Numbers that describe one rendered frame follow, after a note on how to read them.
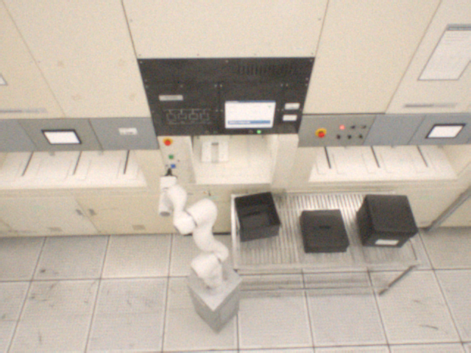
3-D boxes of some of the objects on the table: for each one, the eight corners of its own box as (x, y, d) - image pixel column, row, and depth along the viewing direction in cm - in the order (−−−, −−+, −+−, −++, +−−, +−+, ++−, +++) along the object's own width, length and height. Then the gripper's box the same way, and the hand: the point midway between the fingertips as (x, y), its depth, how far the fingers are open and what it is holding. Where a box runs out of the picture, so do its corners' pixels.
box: (361, 247, 234) (374, 231, 214) (354, 212, 251) (365, 193, 230) (402, 248, 234) (419, 232, 213) (392, 212, 251) (407, 195, 230)
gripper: (178, 189, 204) (180, 165, 214) (154, 189, 203) (157, 165, 214) (179, 195, 210) (182, 172, 220) (156, 195, 209) (159, 172, 220)
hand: (169, 171), depth 216 cm, fingers closed
